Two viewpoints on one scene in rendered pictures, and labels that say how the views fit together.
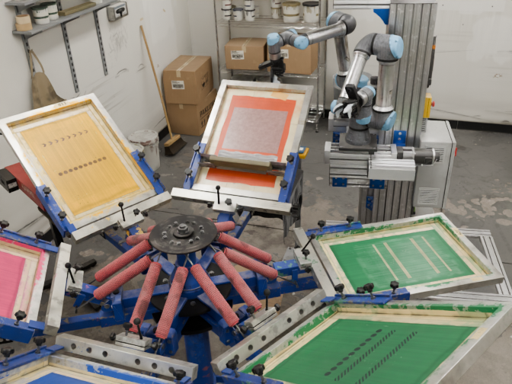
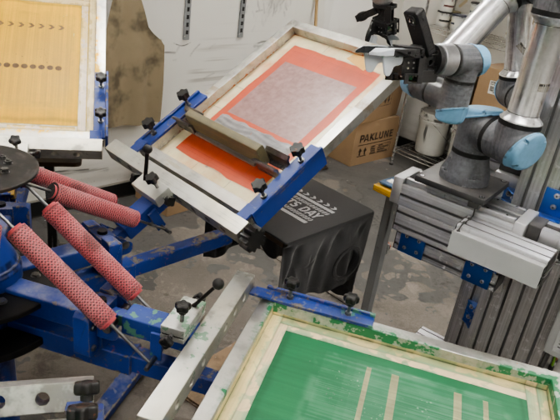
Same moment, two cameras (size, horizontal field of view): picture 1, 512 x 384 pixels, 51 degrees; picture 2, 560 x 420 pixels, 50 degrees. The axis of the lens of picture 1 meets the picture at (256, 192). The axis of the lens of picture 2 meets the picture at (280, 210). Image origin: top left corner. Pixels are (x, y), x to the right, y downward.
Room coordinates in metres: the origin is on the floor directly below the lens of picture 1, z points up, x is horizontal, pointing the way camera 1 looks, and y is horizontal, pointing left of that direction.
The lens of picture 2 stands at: (1.10, -0.82, 1.92)
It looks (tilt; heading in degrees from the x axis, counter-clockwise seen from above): 26 degrees down; 23
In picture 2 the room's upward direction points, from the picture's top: 8 degrees clockwise
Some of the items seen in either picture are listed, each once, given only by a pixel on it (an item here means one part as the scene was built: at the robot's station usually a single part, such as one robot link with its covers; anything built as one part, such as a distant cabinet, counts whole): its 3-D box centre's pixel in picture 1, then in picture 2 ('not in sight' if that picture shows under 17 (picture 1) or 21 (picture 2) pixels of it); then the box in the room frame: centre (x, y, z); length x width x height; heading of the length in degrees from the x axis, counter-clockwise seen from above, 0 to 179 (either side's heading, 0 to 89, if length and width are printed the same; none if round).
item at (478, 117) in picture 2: (360, 114); (479, 127); (2.92, -0.63, 1.42); 0.13 x 0.12 x 0.14; 55
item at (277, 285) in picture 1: (316, 282); (207, 382); (2.07, -0.28, 0.90); 1.24 x 0.06 x 0.06; 101
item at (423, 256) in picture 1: (372, 248); (334, 365); (2.12, -0.56, 1.05); 1.08 x 0.61 x 0.23; 101
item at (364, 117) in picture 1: (360, 112); (449, 97); (2.64, -0.57, 1.56); 0.11 x 0.08 x 0.11; 55
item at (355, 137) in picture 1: (358, 132); (467, 163); (2.93, -0.63, 1.31); 0.15 x 0.15 x 0.10
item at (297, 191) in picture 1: (288, 208); (317, 261); (2.94, -0.21, 0.79); 0.46 x 0.09 x 0.33; 161
